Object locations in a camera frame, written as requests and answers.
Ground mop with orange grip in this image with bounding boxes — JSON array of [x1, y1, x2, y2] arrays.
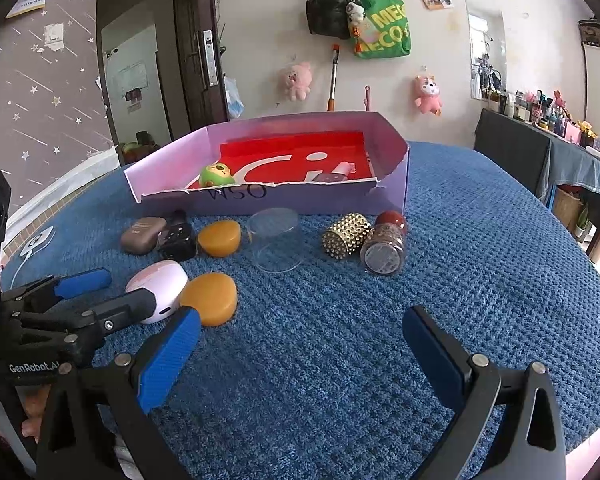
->
[[327, 44, 342, 112]]

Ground black nail polish bottle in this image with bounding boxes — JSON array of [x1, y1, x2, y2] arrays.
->
[[156, 209, 198, 262]]

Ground side table with dark cloth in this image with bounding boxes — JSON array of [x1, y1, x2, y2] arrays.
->
[[474, 108, 600, 261]]

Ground red and pink box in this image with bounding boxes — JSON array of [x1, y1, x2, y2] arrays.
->
[[123, 111, 411, 217]]

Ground glitter nail polish bottle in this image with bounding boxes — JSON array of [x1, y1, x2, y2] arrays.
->
[[360, 210, 409, 277]]

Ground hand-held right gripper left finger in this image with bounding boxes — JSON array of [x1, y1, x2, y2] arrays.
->
[[35, 306, 203, 480]]

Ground orange oval soap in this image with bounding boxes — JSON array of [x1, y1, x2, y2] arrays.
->
[[180, 272, 239, 327], [197, 220, 242, 259]]

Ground dark wooden door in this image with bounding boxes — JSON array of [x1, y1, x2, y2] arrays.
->
[[172, 0, 231, 136]]

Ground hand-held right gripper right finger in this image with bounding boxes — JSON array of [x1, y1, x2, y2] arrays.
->
[[402, 305, 568, 480]]

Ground wall mirror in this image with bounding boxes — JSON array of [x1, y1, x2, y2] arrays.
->
[[461, 0, 507, 103]]

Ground green toy figure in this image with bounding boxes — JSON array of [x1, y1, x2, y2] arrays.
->
[[199, 161, 235, 188]]

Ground white plush keychain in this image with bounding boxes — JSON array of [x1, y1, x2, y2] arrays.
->
[[345, 1, 366, 38]]

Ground blue plastic bag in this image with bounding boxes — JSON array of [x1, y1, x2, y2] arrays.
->
[[224, 77, 245, 121]]

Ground row of cosmetics bottles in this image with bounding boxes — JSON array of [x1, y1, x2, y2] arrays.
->
[[472, 87, 600, 166]]

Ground green tote bag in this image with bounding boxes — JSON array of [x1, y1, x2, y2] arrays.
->
[[352, 0, 412, 60]]

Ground black backpack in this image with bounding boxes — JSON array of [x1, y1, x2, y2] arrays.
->
[[306, 0, 352, 40]]

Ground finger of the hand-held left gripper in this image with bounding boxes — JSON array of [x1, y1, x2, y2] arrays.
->
[[2, 267, 112, 313], [10, 290, 158, 368]]

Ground gold studded cylinder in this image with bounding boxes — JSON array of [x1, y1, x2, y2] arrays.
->
[[322, 213, 372, 261]]

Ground clear round plastic container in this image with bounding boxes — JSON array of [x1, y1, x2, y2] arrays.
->
[[246, 208, 306, 274]]

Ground grey square compact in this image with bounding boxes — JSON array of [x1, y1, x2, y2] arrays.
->
[[120, 216, 168, 256]]

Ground pink white earbuds case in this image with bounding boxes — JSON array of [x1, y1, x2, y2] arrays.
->
[[125, 260, 190, 325]]

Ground pink octopus plush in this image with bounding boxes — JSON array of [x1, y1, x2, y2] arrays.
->
[[279, 62, 313, 102]]

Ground red paper bag liner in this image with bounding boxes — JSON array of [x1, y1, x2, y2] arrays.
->
[[185, 131, 378, 191]]

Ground pink bear plush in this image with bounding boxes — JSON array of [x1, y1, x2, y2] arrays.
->
[[413, 75, 443, 116]]

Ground person's left hand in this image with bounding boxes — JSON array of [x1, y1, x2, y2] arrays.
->
[[0, 382, 46, 438]]

